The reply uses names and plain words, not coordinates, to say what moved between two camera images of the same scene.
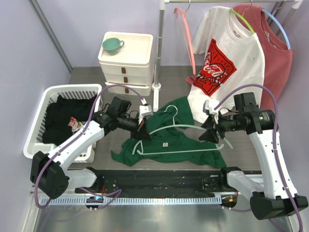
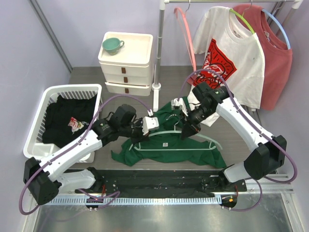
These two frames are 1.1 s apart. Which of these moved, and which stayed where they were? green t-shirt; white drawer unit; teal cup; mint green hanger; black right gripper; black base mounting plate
Moved: mint green hanger; black right gripper
Stayed: green t-shirt; black base mounting plate; teal cup; white drawer unit
